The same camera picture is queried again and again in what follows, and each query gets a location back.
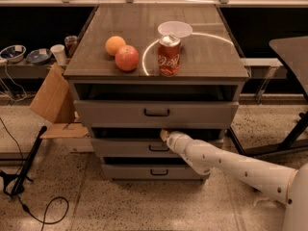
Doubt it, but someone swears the orange fruit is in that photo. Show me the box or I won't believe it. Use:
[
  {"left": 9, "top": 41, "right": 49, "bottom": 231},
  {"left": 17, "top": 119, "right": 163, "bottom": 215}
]
[{"left": 105, "top": 36, "right": 126, "bottom": 56}]

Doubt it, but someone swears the brown cardboard box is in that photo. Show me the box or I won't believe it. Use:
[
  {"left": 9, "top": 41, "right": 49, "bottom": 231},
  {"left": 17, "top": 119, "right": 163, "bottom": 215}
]
[{"left": 30, "top": 64, "right": 89, "bottom": 139}]

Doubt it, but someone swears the black stand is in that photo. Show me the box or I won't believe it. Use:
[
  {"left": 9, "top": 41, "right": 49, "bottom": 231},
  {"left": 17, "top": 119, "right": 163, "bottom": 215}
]
[
  {"left": 226, "top": 112, "right": 308, "bottom": 157},
  {"left": 0, "top": 126, "right": 47, "bottom": 197}
]

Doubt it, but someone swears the grey drawer cabinet wooden top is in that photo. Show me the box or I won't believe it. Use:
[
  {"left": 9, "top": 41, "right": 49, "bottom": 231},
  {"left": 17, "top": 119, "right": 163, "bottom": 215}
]
[{"left": 64, "top": 3, "right": 248, "bottom": 166}]

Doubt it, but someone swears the dark glass jar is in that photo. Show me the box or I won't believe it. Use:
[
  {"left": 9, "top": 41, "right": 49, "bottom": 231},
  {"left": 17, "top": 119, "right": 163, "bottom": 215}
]
[{"left": 64, "top": 36, "right": 78, "bottom": 57}]

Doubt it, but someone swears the dark table top right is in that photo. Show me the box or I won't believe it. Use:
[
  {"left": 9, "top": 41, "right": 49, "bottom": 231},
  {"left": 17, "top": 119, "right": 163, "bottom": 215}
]
[{"left": 269, "top": 36, "right": 308, "bottom": 96}]

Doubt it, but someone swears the grey bottom drawer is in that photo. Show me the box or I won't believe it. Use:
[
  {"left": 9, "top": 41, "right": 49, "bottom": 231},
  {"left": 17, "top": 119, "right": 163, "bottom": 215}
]
[{"left": 102, "top": 164, "right": 211, "bottom": 181}]

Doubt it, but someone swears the white rimmed bowl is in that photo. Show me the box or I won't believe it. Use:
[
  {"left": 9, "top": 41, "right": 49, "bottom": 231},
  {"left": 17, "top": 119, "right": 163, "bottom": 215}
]
[{"left": 0, "top": 44, "right": 26, "bottom": 64}]

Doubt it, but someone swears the white plastic bowl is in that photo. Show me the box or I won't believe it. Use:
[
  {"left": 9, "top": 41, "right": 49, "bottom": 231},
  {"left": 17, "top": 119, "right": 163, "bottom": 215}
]
[{"left": 158, "top": 21, "right": 193, "bottom": 39}]

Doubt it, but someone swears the grey top drawer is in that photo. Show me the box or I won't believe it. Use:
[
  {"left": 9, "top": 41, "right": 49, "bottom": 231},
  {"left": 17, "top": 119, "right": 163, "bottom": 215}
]
[{"left": 74, "top": 100, "right": 239, "bottom": 129}]

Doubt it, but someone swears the grey drawer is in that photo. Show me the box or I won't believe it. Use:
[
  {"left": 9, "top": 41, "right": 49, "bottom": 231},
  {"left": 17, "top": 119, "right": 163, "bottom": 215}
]
[
  {"left": 91, "top": 139, "right": 178, "bottom": 158},
  {"left": 74, "top": 100, "right": 239, "bottom": 129},
  {"left": 102, "top": 164, "right": 211, "bottom": 181}
]

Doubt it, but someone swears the blue bowl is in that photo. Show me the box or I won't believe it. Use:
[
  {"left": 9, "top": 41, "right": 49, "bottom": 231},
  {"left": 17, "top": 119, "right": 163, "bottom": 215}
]
[{"left": 26, "top": 48, "right": 52, "bottom": 65}]

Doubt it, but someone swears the red cola can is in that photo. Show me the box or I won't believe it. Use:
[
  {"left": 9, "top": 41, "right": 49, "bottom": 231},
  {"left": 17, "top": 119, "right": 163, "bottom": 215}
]
[{"left": 158, "top": 35, "right": 181, "bottom": 76}]

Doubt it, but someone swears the black stand right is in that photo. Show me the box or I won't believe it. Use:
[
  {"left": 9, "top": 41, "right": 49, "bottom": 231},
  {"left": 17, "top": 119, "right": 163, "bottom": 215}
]
[{"left": 226, "top": 112, "right": 308, "bottom": 157}]

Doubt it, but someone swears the black stand left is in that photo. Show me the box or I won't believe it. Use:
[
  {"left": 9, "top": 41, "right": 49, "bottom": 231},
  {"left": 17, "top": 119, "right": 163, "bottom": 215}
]
[{"left": 0, "top": 126, "right": 47, "bottom": 197}]

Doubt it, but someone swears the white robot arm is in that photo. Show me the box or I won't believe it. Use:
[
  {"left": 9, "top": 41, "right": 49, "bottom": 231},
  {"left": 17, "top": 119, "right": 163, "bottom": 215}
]
[{"left": 160, "top": 129, "right": 308, "bottom": 231}]

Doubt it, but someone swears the white paper cup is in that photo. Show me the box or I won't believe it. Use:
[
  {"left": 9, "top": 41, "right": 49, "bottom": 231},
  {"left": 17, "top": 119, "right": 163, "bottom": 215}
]
[{"left": 50, "top": 44, "right": 66, "bottom": 65}]

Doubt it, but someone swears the red apple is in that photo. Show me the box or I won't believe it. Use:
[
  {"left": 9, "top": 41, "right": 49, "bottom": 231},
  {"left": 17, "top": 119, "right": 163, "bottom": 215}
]
[{"left": 115, "top": 45, "right": 139, "bottom": 72}]

